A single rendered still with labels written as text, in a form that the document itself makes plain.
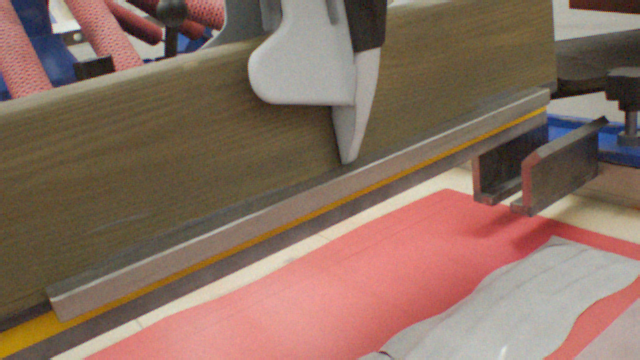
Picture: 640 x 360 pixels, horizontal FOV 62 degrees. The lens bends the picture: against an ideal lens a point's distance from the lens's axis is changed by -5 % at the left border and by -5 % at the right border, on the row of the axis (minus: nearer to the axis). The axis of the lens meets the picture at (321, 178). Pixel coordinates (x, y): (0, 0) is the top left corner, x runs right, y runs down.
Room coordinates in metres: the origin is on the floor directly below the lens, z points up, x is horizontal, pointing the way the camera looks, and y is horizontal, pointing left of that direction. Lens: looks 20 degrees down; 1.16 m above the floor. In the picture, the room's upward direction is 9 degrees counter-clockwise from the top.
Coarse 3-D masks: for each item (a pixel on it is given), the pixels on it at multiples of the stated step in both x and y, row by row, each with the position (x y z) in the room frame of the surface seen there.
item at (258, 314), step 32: (256, 288) 0.36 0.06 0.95; (160, 320) 0.34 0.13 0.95; (192, 320) 0.33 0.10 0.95; (224, 320) 0.32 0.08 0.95; (256, 320) 0.32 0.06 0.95; (288, 320) 0.31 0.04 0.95; (320, 320) 0.31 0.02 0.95; (96, 352) 0.31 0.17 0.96; (128, 352) 0.30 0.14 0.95; (160, 352) 0.30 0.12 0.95; (192, 352) 0.29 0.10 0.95; (224, 352) 0.29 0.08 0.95; (256, 352) 0.28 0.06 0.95; (288, 352) 0.28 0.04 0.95; (320, 352) 0.27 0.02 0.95; (352, 352) 0.27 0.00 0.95
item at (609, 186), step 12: (468, 168) 0.52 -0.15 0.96; (600, 168) 0.41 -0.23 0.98; (612, 168) 0.40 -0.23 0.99; (624, 168) 0.39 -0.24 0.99; (636, 168) 0.38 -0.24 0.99; (600, 180) 0.41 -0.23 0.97; (612, 180) 0.40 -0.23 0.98; (624, 180) 0.39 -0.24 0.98; (636, 180) 0.38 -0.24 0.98; (576, 192) 0.42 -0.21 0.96; (588, 192) 0.42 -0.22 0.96; (600, 192) 0.41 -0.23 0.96; (612, 192) 0.40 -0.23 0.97; (624, 192) 0.39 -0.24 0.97; (636, 192) 0.38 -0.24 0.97; (624, 204) 0.39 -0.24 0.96; (636, 204) 0.38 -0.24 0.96
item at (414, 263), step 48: (336, 240) 0.42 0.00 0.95; (384, 240) 0.40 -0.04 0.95; (432, 240) 0.39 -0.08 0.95; (480, 240) 0.38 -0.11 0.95; (528, 240) 0.36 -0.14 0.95; (576, 240) 0.35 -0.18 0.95; (288, 288) 0.35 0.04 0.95; (336, 288) 0.34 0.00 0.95; (384, 288) 0.33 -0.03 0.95; (432, 288) 0.32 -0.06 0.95; (624, 288) 0.28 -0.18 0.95; (384, 336) 0.28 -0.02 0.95; (576, 336) 0.25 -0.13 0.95; (624, 336) 0.24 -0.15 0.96
